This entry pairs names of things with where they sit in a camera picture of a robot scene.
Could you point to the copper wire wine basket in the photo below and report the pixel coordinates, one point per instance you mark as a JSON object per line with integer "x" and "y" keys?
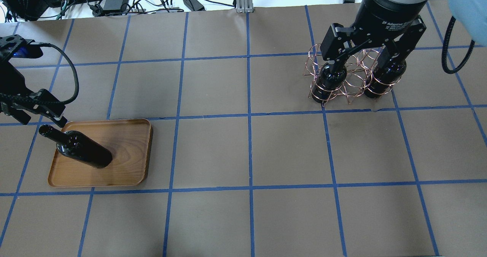
{"x": 359, "y": 78}

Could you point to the dark wine bottle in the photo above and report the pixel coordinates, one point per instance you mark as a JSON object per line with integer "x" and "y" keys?
{"x": 326, "y": 86}
{"x": 384, "y": 75}
{"x": 77, "y": 146}

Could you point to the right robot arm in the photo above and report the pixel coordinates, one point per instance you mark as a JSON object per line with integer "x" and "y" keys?
{"x": 472, "y": 14}

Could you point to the wooden tray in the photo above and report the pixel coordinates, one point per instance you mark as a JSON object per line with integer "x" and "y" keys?
{"x": 128, "y": 140}

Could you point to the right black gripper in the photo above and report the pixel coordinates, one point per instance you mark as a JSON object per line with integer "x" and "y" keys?
{"x": 384, "y": 15}

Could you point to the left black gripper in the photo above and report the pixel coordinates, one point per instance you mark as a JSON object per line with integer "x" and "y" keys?
{"x": 8, "y": 79}

